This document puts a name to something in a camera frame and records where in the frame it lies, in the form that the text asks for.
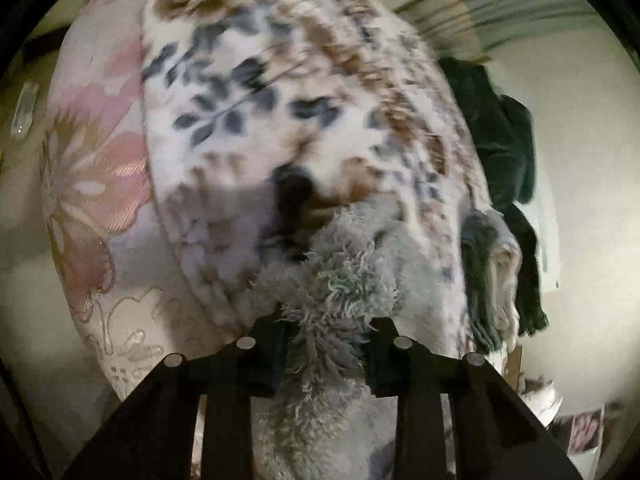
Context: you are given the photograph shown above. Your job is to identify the grey fluffy pants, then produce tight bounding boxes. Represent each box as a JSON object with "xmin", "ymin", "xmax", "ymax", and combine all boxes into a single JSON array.
[{"xmin": 247, "ymin": 194, "xmax": 474, "ymax": 479}]

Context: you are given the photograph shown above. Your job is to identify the pink floral mattress sheet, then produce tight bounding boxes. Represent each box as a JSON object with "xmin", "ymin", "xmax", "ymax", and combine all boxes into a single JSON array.
[{"xmin": 41, "ymin": 0, "xmax": 220, "ymax": 398}]

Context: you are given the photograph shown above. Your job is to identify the white folded garment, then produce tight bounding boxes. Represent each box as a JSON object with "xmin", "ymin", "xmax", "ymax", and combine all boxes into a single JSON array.
[{"xmin": 488, "ymin": 240, "xmax": 522, "ymax": 353}]

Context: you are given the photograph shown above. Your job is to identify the dark teal folded garment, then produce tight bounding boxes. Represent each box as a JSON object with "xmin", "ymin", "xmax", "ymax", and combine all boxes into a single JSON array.
[{"xmin": 460, "ymin": 211, "xmax": 502, "ymax": 354}]

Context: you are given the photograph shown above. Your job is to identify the dark green folded quilt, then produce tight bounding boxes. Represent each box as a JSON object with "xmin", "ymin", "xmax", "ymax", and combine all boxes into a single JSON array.
[{"xmin": 439, "ymin": 58, "xmax": 536, "ymax": 211}]

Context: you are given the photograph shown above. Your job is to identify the floral bed blanket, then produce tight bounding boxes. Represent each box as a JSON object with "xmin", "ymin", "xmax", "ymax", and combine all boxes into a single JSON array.
[{"xmin": 142, "ymin": 0, "xmax": 490, "ymax": 338}]

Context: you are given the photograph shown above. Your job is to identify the green curtain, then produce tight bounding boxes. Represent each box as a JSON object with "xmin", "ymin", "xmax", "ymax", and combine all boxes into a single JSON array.
[{"xmin": 396, "ymin": 0, "xmax": 604, "ymax": 61}]

